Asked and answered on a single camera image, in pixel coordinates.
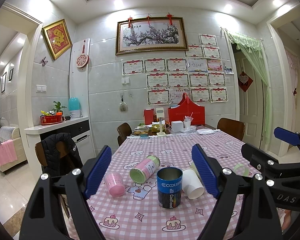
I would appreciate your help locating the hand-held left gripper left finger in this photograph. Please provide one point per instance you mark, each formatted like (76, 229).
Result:
(98, 173)

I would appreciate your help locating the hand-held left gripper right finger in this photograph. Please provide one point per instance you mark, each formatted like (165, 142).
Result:
(205, 173)

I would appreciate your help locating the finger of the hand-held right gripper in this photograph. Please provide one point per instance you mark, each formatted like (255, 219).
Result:
(287, 135)
(258, 153)

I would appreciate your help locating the blue tin cup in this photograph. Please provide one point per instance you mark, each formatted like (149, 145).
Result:
(169, 190)

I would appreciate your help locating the pale green ribbed cup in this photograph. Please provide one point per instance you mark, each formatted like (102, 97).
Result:
(193, 166)

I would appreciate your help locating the white paper cup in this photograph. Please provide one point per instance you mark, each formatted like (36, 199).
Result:
(193, 185)

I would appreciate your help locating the pink plastic cup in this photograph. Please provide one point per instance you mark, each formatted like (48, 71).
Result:
(114, 184)

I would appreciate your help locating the white cup with straws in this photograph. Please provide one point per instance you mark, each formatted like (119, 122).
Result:
(187, 123)

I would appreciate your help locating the brown wooden chair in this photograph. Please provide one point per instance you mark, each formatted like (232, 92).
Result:
(231, 128)
(123, 131)
(38, 155)

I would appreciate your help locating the white plastic bag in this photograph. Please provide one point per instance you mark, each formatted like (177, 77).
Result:
(205, 131)

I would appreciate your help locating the white door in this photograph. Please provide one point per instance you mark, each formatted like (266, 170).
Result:
(250, 110)

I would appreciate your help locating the black padded jacket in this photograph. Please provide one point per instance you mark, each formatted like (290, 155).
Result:
(58, 152)

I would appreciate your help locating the pink and green canister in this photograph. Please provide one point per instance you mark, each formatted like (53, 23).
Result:
(145, 171)

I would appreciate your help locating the white counter cabinet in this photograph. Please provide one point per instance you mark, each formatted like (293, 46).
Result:
(65, 135)

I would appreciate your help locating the small white box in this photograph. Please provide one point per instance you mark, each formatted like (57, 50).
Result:
(177, 126)

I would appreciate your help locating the large red gift box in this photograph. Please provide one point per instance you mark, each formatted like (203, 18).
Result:
(186, 116)

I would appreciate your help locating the pink checked tablecloth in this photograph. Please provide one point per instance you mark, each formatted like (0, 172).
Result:
(145, 217)

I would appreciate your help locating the yellow green box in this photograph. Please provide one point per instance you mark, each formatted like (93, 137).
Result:
(155, 129)

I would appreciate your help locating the white phone stand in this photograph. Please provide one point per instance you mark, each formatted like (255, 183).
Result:
(160, 123)

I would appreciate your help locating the red diamond door decoration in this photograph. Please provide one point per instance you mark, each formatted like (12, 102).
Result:
(245, 81)

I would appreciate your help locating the blue and white humidifier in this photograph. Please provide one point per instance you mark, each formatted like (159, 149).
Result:
(74, 107)

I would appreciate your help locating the hanging scrub brush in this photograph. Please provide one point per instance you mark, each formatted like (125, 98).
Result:
(122, 107)

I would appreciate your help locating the red round tray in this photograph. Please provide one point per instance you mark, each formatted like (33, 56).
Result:
(51, 120)

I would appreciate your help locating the small red box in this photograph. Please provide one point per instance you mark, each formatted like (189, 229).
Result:
(148, 117)

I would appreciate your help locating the small potted plant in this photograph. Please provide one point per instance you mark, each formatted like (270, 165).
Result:
(58, 107)

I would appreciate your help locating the green door curtain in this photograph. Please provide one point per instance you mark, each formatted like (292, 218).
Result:
(252, 62)

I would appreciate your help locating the cream sofa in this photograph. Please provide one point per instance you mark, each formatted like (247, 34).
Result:
(10, 165)

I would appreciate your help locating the white tall panel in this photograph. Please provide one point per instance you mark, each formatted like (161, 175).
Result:
(78, 85)

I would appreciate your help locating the pink blanket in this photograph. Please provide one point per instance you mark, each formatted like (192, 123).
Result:
(3, 153)

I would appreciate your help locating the group of award certificates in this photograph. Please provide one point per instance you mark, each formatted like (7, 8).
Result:
(180, 77)

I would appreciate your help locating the round pink hanging ornament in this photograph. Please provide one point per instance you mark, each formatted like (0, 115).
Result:
(82, 60)

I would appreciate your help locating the recessed ceiling light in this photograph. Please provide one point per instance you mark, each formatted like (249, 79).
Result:
(228, 6)
(118, 3)
(275, 3)

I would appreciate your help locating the red and gold framed calligraphy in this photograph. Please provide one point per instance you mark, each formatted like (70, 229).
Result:
(57, 38)

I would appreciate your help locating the framed plum blossom painting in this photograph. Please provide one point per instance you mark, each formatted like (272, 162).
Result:
(150, 36)

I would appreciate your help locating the red knot ornament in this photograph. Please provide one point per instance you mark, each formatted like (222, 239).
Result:
(148, 19)
(169, 17)
(130, 20)

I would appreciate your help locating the small wall photo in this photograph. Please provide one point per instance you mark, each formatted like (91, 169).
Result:
(228, 70)

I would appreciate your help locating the white wall switch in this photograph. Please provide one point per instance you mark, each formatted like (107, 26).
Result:
(125, 80)

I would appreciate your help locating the white double light switch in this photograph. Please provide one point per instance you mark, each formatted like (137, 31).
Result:
(41, 88)

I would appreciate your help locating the butterfly wall decal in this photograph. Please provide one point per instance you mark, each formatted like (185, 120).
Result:
(44, 61)

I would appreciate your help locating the black picture frame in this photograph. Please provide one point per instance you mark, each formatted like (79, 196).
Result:
(3, 81)
(10, 74)

